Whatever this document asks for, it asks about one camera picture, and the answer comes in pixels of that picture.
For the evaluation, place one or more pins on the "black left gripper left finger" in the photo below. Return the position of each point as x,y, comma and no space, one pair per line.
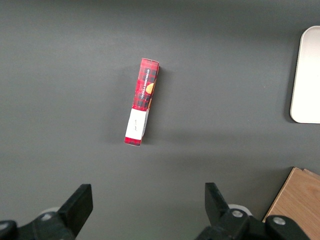
77,205

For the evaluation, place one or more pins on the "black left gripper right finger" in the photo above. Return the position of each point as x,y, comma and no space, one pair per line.
217,210

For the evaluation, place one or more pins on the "wooden board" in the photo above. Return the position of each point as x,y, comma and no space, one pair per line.
297,200

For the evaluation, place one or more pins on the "red plaid cookie box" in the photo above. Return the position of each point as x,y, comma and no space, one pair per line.
141,100

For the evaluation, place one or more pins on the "beige plastic tray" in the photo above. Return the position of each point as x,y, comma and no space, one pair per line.
308,80

